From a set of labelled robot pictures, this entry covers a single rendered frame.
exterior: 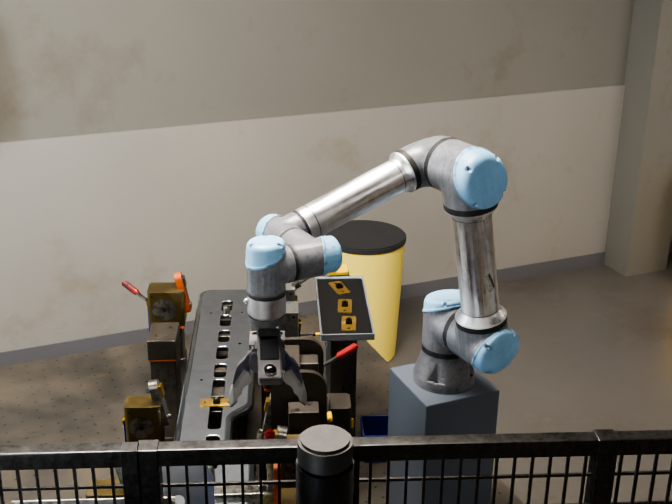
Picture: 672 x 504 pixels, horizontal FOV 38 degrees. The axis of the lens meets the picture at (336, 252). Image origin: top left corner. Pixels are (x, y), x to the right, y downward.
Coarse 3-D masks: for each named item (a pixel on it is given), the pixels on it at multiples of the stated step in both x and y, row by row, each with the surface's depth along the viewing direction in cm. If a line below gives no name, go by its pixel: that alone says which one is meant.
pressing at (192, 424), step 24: (216, 312) 297; (240, 312) 297; (192, 336) 283; (216, 336) 282; (240, 336) 282; (192, 360) 269; (216, 360) 269; (192, 384) 256; (192, 408) 245; (240, 408) 245; (192, 432) 235; (216, 432) 235; (216, 480) 217; (240, 480) 217
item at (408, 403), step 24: (408, 384) 238; (480, 384) 238; (408, 408) 238; (432, 408) 229; (456, 408) 232; (480, 408) 235; (408, 432) 240; (432, 432) 232; (456, 432) 235; (480, 432) 238; (432, 480) 237; (456, 480) 241; (480, 480) 244
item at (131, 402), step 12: (132, 396) 242; (144, 396) 242; (132, 408) 237; (144, 408) 237; (156, 408) 237; (132, 420) 238; (144, 420) 238; (156, 420) 238; (132, 432) 239; (144, 432) 240; (156, 432) 240
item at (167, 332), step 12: (156, 324) 282; (168, 324) 282; (156, 336) 275; (168, 336) 275; (156, 348) 273; (168, 348) 274; (156, 360) 275; (168, 360) 275; (156, 372) 277; (168, 372) 277; (180, 372) 289; (168, 384) 278; (180, 384) 289; (168, 396) 280; (180, 396) 288; (168, 408) 281; (168, 432) 284
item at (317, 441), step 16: (304, 432) 125; (320, 432) 125; (336, 432) 125; (304, 448) 122; (320, 448) 121; (336, 448) 121; (352, 448) 123; (304, 464) 122; (320, 464) 121; (336, 464) 121; (352, 464) 124; (304, 480) 123; (320, 480) 121; (336, 480) 122; (352, 480) 124; (304, 496) 124; (320, 496) 122; (336, 496) 123; (352, 496) 126
